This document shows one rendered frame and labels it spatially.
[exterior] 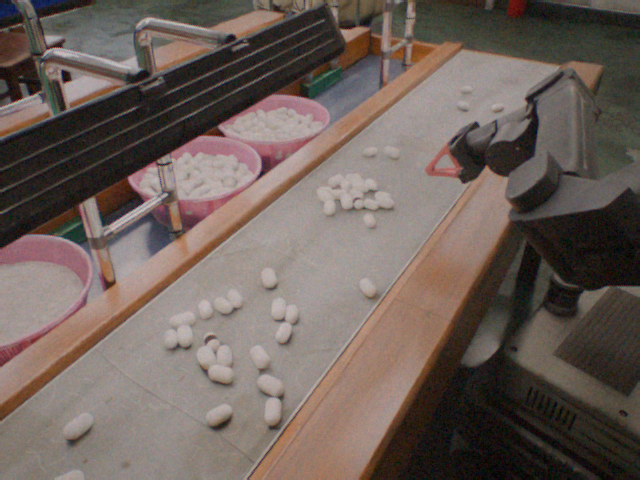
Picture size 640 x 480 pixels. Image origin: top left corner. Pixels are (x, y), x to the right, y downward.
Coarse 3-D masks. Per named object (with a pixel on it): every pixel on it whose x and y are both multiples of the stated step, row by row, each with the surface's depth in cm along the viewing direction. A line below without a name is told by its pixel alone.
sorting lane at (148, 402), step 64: (448, 64) 173; (512, 64) 173; (384, 128) 137; (448, 128) 137; (448, 192) 113; (256, 256) 96; (320, 256) 96; (384, 256) 96; (128, 320) 83; (256, 320) 84; (320, 320) 83; (64, 384) 74; (128, 384) 74; (192, 384) 74; (256, 384) 74; (0, 448) 67; (64, 448) 67; (128, 448) 67; (192, 448) 66; (256, 448) 66
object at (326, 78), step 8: (304, 0) 153; (336, 0) 165; (304, 8) 155; (336, 8) 167; (336, 16) 168; (336, 64) 177; (328, 72) 175; (336, 72) 178; (312, 80) 169; (320, 80) 170; (328, 80) 175; (336, 80) 179; (304, 88) 166; (312, 88) 168; (320, 88) 172; (304, 96) 168; (312, 96) 169
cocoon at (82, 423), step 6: (84, 414) 68; (90, 414) 69; (78, 420) 67; (84, 420) 67; (90, 420) 68; (66, 426) 67; (72, 426) 67; (78, 426) 67; (84, 426) 67; (90, 426) 68; (66, 432) 66; (72, 432) 66; (78, 432) 67; (72, 438) 67
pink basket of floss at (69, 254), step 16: (32, 240) 96; (48, 240) 96; (64, 240) 95; (0, 256) 95; (16, 256) 96; (32, 256) 97; (48, 256) 97; (64, 256) 96; (80, 256) 93; (80, 272) 94; (80, 304) 85; (32, 336) 77; (0, 352) 77; (16, 352) 78
